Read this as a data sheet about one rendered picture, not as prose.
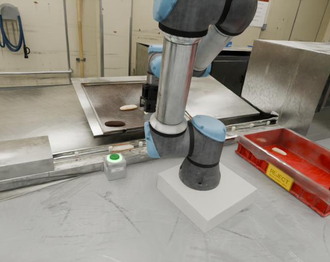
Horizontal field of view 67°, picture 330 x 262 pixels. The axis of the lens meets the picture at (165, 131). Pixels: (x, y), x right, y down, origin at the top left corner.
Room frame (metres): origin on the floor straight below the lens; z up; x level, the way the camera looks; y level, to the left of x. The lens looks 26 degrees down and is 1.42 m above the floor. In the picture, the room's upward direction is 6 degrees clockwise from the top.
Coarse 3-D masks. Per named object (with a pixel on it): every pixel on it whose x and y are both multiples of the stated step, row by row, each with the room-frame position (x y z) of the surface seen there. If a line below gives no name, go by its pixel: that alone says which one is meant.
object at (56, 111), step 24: (0, 96) 1.50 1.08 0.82; (24, 96) 1.55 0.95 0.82; (48, 96) 1.59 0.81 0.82; (72, 96) 1.64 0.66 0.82; (0, 120) 1.17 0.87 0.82; (24, 120) 1.20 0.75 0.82; (48, 120) 1.23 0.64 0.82; (72, 120) 1.26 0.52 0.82; (240, 120) 1.51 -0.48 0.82; (72, 144) 1.00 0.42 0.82; (96, 144) 1.02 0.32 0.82; (0, 192) 0.64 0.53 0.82; (24, 192) 0.65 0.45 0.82
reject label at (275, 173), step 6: (270, 168) 0.89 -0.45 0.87; (276, 168) 0.86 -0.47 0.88; (270, 174) 0.88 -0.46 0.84; (276, 174) 0.86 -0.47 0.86; (282, 174) 0.84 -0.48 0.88; (276, 180) 0.85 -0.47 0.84; (282, 180) 0.83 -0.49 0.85; (288, 180) 0.81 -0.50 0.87; (282, 186) 0.82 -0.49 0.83; (288, 186) 0.80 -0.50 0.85
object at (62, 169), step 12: (240, 132) 1.23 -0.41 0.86; (228, 144) 1.15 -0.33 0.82; (96, 156) 0.85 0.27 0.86; (132, 156) 0.88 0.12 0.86; (144, 156) 0.91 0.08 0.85; (60, 168) 0.75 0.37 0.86; (72, 168) 0.76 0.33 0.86; (84, 168) 0.79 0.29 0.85; (96, 168) 0.81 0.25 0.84; (0, 180) 0.65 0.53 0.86; (12, 180) 0.67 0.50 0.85; (24, 180) 0.68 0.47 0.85; (36, 180) 0.70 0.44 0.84; (48, 180) 0.72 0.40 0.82
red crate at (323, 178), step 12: (240, 144) 1.05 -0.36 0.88; (276, 144) 1.21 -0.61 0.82; (252, 156) 0.99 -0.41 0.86; (288, 156) 1.08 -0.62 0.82; (300, 156) 1.10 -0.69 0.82; (264, 168) 0.92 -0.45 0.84; (300, 168) 0.98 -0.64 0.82; (312, 168) 0.99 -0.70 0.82; (324, 180) 0.91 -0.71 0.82; (300, 192) 0.76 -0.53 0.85; (312, 204) 0.72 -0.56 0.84; (324, 204) 0.69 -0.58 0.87; (324, 216) 0.67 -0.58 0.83
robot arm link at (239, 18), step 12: (240, 0) 0.58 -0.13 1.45; (252, 0) 0.60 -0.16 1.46; (240, 12) 0.59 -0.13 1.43; (252, 12) 0.62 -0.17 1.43; (228, 24) 0.62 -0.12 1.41; (240, 24) 0.63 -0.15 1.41; (216, 36) 0.71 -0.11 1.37; (228, 36) 0.70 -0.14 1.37; (204, 48) 0.78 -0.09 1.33; (216, 48) 0.75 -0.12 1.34; (204, 60) 0.82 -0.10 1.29; (204, 72) 0.93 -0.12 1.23
